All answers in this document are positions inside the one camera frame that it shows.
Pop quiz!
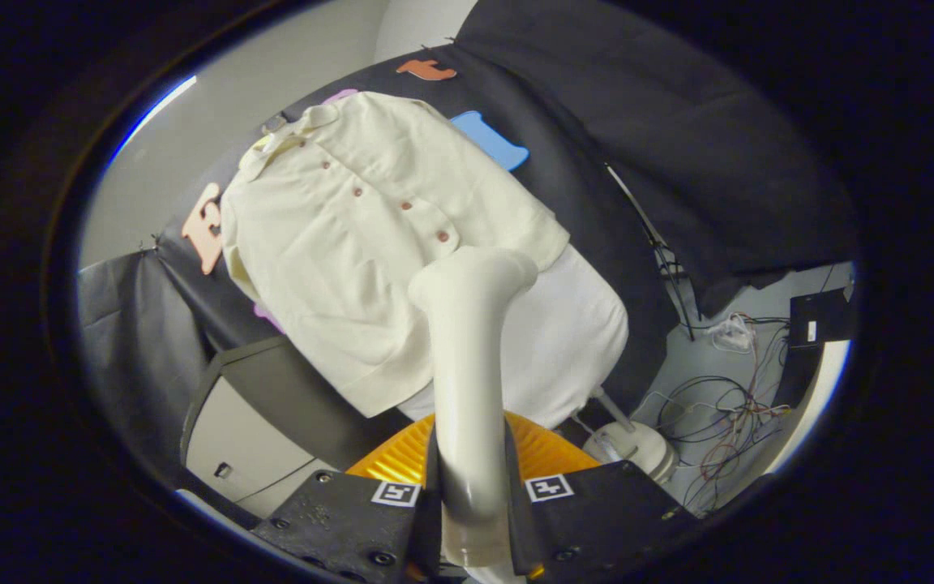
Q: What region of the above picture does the white hanging ironing pad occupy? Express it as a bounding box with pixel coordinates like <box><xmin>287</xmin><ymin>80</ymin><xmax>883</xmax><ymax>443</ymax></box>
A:
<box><xmin>398</xmin><ymin>243</ymin><xmax>630</xmax><ymax>431</ymax></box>

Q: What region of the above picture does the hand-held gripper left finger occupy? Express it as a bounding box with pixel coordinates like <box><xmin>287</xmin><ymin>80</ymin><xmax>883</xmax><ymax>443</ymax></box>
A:
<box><xmin>252</xmin><ymin>411</ymin><xmax>441</xmax><ymax>584</ymax></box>

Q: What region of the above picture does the cream button shirt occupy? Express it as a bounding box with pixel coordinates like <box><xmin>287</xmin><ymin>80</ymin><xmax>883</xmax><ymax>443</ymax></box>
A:
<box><xmin>220</xmin><ymin>91</ymin><xmax>572</xmax><ymax>419</ymax></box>

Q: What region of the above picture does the grey cabinet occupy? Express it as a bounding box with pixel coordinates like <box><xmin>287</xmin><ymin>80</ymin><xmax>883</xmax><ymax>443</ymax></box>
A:
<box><xmin>179</xmin><ymin>337</ymin><xmax>411</xmax><ymax>520</ymax></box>

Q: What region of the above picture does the white garment steamer head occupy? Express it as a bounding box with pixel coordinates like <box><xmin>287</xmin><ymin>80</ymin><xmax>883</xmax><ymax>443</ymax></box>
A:
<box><xmin>407</xmin><ymin>246</ymin><xmax>539</xmax><ymax>569</ymax></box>

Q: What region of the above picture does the black backdrop cloth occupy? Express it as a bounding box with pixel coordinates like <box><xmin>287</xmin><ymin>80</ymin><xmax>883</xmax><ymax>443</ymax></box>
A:
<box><xmin>78</xmin><ymin>0</ymin><xmax>861</xmax><ymax>479</ymax></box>

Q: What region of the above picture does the tangled coloured cable bundle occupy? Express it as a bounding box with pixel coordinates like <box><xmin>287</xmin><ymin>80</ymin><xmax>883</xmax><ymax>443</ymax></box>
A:
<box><xmin>649</xmin><ymin>308</ymin><xmax>796</xmax><ymax>516</ymax></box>

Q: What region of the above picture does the white power adapter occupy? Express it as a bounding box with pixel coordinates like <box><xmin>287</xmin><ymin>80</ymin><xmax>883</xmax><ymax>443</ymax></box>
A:
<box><xmin>710</xmin><ymin>315</ymin><xmax>756</xmax><ymax>354</ymax></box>

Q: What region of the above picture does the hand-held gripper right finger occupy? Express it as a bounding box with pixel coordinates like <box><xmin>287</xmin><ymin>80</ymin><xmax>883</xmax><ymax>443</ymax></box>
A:
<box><xmin>502</xmin><ymin>410</ymin><xmax>699</xmax><ymax>581</ymax></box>

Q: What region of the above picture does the black box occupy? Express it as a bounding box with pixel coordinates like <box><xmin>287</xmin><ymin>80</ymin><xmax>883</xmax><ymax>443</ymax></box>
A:
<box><xmin>789</xmin><ymin>288</ymin><xmax>853</xmax><ymax>350</ymax></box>

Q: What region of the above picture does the black backdrop stand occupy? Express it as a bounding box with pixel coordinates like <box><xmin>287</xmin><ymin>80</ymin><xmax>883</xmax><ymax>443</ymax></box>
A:
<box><xmin>605</xmin><ymin>162</ymin><xmax>699</xmax><ymax>341</ymax></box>

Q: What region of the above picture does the white garment steamer base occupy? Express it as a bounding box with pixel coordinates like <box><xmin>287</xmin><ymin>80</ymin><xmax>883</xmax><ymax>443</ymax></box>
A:
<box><xmin>582</xmin><ymin>385</ymin><xmax>679</xmax><ymax>485</ymax></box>

